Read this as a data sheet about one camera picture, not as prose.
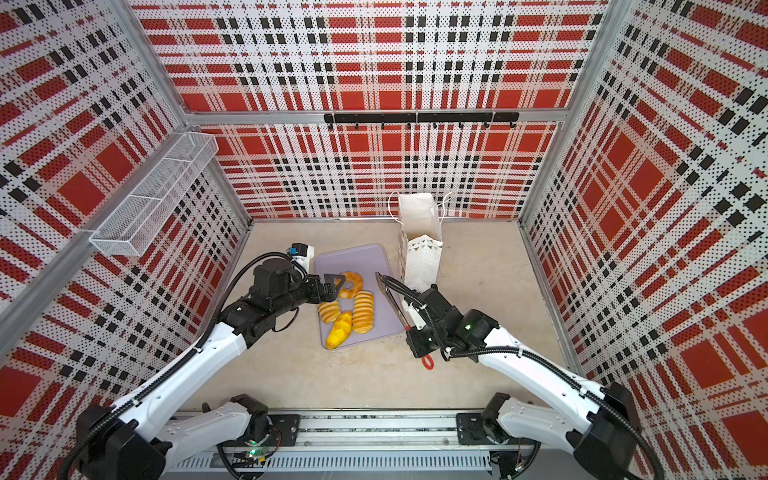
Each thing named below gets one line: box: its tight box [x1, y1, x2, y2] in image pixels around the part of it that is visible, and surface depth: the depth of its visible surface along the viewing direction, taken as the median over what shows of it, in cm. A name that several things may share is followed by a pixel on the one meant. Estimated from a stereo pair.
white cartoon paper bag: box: [398, 193, 443, 294], surface depth 91 cm
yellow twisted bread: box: [326, 311, 353, 350], surface depth 90 cm
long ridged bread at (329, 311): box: [318, 299, 341, 324], surface depth 93 cm
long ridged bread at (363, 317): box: [352, 290, 375, 334], surface depth 94 cm
